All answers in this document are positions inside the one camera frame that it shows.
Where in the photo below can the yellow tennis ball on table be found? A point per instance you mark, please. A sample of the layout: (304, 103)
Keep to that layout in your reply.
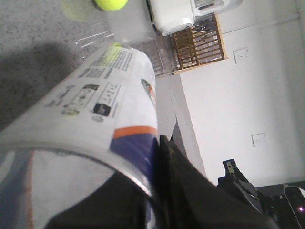
(110, 5)

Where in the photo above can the white wall socket lower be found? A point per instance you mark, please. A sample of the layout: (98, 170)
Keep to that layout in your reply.
(258, 139)

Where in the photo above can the white wall socket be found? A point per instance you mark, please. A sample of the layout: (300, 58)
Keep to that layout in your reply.
(258, 139)
(240, 56)

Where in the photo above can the white appliance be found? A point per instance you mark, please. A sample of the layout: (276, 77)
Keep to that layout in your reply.
(170, 16)

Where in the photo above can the clear Wilson tennis ball can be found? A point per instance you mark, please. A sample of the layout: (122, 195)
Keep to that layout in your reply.
(100, 120)

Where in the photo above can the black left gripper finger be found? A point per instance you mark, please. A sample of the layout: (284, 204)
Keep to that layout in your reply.
(117, 204)

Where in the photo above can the white wall socket upper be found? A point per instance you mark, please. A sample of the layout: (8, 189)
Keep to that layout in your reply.
(240, 56)

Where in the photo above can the wooden slatted rack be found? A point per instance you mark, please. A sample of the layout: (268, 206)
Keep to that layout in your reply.
(198, 45)

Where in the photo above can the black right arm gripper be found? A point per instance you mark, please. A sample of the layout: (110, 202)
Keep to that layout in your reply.
(190, 201)

